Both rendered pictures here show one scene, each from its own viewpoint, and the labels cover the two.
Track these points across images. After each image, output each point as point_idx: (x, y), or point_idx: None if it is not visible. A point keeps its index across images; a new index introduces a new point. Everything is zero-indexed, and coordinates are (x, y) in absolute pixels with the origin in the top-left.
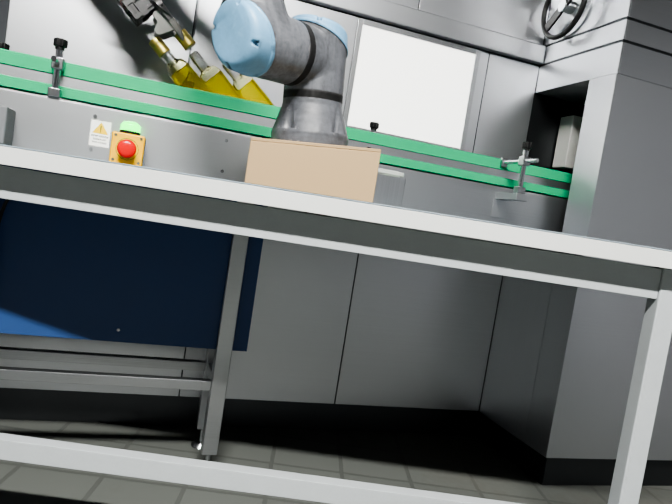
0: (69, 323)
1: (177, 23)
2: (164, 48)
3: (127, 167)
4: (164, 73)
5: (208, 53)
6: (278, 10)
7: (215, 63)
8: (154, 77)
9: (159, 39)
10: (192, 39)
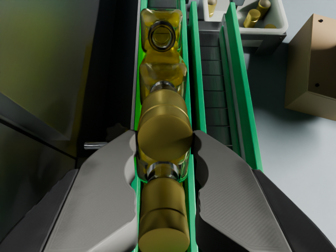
0: None
1: (230, 149)
2: (183, 197)
3: None
4: (0, 191)
5: (8, 34)
6: None
7: (32, 34)
8: (5, 219)
9: (184, 220)
10: (179, 99)
